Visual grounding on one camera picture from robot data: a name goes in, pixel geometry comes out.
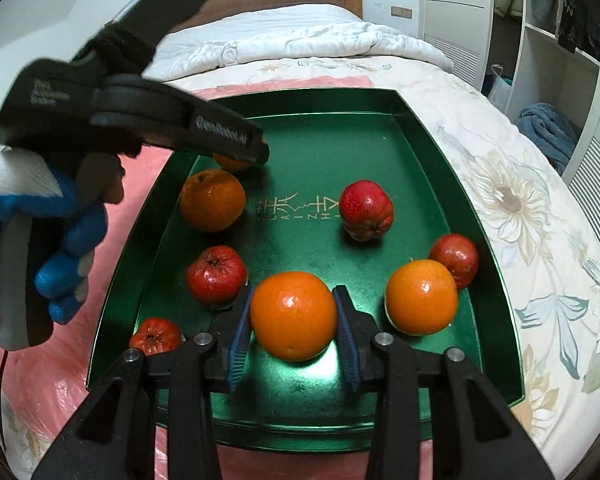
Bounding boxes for large orange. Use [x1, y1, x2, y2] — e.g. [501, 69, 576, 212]
[249, 270, 339, 362]

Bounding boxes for dark hanging clothes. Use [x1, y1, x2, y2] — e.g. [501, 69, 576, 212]
[555, 0, 600, 61]

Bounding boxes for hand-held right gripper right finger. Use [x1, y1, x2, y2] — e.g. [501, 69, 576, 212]
[331, 285, 556, 480]

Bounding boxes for small red apple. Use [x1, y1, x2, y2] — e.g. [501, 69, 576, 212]
[128, 317, 183, 356]

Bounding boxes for clear plastic bag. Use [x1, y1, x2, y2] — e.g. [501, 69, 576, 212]
[487, 64, 518, 113]

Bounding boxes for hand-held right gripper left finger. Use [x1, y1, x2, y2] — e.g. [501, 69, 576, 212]
[30, 285, 255, 480]

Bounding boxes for white wardrobe with shelves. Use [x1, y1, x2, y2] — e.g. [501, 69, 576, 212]
[419, 0, 600, 201]

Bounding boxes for blue towel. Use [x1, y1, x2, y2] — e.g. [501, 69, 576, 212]
[517, 102, 583, 176]

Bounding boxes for white duvet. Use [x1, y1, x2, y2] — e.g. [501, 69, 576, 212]
[142, 2, 453, 86]

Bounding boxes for pink plastic sheet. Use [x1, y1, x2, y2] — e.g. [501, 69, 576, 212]
[0, 74, 376, 480]

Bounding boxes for small orange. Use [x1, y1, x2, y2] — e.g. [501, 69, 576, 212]
[212, 152, 253, 173]

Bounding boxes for floral bed sheet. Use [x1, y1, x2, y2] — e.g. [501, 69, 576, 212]
[0, 55, 600, 480]

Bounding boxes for person's left hand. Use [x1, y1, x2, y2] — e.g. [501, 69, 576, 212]
[0, 152, 110, 323]

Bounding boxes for red cable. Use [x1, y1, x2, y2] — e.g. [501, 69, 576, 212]
[0, 347, 8, 453]

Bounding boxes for large red apple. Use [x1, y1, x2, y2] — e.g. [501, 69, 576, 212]
[339, 180, 396, 242]

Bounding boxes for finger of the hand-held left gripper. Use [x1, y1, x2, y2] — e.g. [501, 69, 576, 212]
[180, 94, 271, 165]

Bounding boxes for green metal tray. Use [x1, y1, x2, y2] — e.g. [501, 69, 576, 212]
[85, 87, 526, 453]

